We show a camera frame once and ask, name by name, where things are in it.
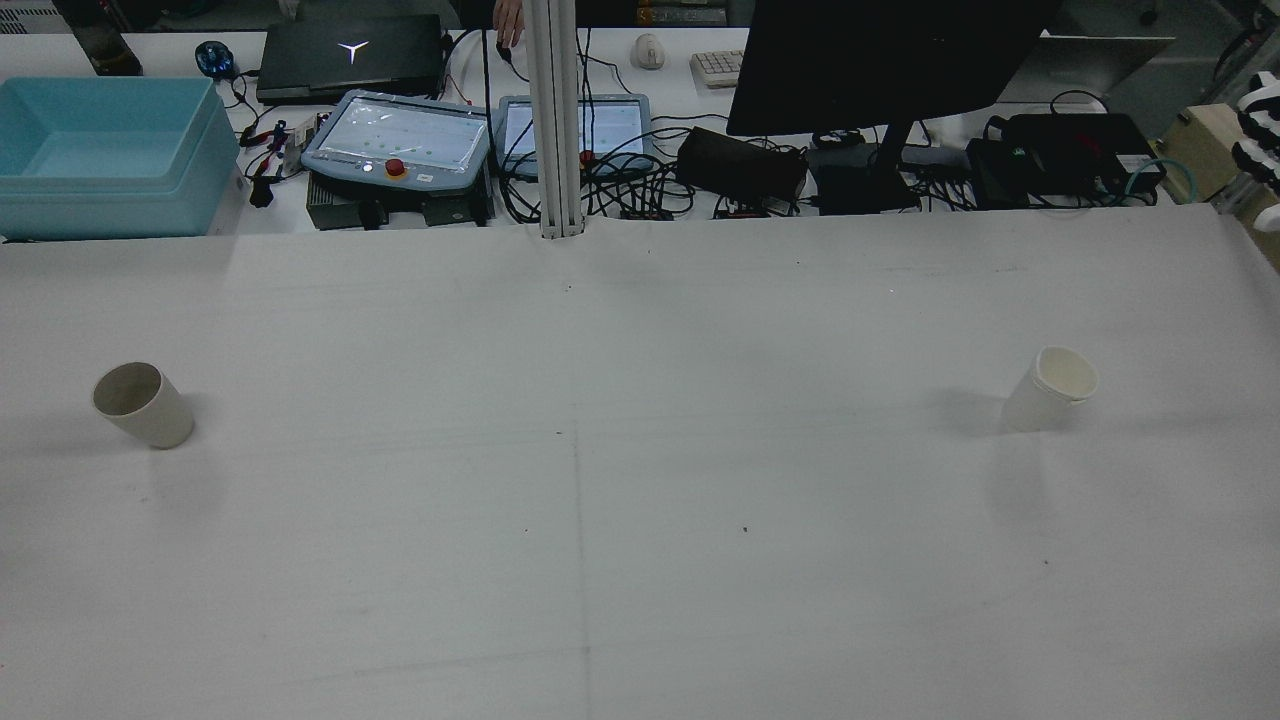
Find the black controller box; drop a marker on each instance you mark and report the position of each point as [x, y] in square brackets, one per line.
[340, 205]

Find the grey teach pendant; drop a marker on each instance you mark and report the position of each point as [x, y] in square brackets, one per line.
[610, 130]
[400, 130]

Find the light blue plastic bin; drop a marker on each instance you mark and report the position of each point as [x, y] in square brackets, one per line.
[200, 190]

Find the white computer mouse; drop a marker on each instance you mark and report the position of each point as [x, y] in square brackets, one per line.
[649, 50]

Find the black orange adapter box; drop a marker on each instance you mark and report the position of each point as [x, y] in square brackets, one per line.
[647, 213]
[737, 212]

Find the black electronics box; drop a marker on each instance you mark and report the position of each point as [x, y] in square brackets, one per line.
[1070, 150]

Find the black power brick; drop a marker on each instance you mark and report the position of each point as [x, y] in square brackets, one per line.
[740, 165]

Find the red black clip leads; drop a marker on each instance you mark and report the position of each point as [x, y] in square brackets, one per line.
[268, 135]

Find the white paper cup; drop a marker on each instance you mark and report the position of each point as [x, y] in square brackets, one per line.
[1035, 405]

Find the beige paper cup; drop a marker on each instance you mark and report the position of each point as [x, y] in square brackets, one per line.
[160, 420]

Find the aluminium profile pillar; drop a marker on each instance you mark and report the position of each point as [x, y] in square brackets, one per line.
[555, 120]

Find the grey flat board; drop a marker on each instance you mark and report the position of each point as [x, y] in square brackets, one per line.
[1100, 70]

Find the light wooden block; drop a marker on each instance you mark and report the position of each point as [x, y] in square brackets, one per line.
[1200, 150]

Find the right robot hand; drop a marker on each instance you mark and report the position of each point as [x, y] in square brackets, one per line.
[1262, 165]

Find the black monitor with stand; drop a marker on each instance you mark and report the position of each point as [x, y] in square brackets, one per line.
[880, 60]

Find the person's bare hand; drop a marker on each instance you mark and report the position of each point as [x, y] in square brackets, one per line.
[510, 22]

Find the black laptop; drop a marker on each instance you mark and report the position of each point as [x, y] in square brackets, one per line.
[310, 70]

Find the white keyboard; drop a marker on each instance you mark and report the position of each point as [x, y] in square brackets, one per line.
[718, 68]

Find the blue glowing computer mouse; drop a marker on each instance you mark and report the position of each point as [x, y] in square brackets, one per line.
[214, 58]

